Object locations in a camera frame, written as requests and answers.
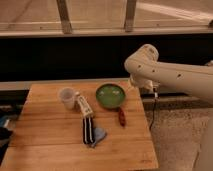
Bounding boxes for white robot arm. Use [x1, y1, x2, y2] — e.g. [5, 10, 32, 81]
[124, 44, 213, 171]

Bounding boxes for translucent plastic measuring cup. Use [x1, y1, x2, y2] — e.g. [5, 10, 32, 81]
[58, 87, 78, 110]

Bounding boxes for light blue cloth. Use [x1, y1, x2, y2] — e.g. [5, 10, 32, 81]
[90, 127, 107, 148]

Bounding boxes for green ceramic bowl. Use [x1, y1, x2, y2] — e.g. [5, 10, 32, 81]
[96, 83, 126, 109]

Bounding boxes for dark objects at left edge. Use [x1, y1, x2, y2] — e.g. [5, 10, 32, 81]
[0, 116, 13, 164]

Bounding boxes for black cable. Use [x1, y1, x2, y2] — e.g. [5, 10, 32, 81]
[148, 84, 160, 131]

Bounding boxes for white patterned sock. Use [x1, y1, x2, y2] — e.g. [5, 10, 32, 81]
[77, 95, 94, 117]

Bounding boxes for red handled utensil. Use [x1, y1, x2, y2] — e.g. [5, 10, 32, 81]
[118, 107, 126, 127]

